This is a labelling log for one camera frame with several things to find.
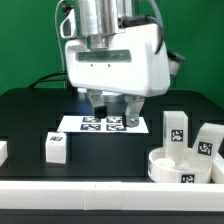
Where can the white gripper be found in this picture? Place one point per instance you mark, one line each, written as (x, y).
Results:
(146, 74)

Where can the white round stool seat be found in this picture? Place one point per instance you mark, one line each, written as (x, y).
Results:
(189, 170)

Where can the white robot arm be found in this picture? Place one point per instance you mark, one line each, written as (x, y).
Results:
(95, 21)

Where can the white marker sheet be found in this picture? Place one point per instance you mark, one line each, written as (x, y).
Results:
(111, 124)

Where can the white front barrier wall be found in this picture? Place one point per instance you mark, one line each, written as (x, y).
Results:
(123, 196)

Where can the white barrier wall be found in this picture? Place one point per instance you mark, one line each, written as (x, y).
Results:
(123, 196)
(3, 152)
(217, 173)

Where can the white right barrier wall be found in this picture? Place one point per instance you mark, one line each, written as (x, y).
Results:
(217, 173)

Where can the white left barrier wall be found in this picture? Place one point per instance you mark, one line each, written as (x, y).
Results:
(3, 152)

